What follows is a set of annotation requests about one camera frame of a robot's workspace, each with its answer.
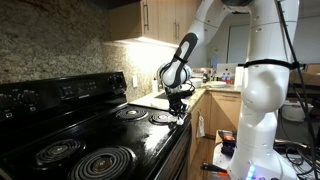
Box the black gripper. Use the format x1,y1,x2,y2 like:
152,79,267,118
167,94,189,123

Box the white paper napkin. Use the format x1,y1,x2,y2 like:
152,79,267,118
173,114,187,127

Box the black electric stove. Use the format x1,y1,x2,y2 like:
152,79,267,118
0,71,193,180

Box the small black coil burner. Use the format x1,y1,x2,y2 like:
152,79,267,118
148,112,177,126
34,138,84,168

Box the stainless steel sink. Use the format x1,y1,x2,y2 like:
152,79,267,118
154,90,169,100

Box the white hanging towel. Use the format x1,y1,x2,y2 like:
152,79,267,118
196,114,206,139

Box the white soap bottle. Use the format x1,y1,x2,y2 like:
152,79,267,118
152,77,159,94

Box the white bowl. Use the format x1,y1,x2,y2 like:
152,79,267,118
190,77,204,89

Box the light wooden lower cabinet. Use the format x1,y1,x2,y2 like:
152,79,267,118
188,90,243,168

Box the light wooden cabinet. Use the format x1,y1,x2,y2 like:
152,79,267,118
188,90,243,168
106,0,201,46

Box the large black coil burner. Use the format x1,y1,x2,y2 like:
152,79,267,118
68,146,138,180
114,108,149,122

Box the orange black device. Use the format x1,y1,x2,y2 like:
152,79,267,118
218,130,238,156

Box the small water bottles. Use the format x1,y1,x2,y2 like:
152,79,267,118
221,72,232,83

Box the tall blue bottle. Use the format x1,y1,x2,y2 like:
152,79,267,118
210,53,218,78

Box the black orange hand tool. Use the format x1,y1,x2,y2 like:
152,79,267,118
201,162,231,178

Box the white paper towel roll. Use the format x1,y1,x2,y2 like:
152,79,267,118
234,65,247,88

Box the white door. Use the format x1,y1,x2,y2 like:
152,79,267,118
227,23,251,64

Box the light wooden upper cabinet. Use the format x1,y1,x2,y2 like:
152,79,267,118
106,0,201,46

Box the white plastic bin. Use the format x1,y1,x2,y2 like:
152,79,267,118
281,99,314,123

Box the black range hood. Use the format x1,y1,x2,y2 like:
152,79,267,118
88,0,143,10

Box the brown cardboard box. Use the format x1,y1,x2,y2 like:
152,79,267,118
290,63,320,88

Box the black cable bundle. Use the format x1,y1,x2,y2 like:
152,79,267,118
273,139,320,178

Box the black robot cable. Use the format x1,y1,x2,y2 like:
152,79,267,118
273,0,320,180

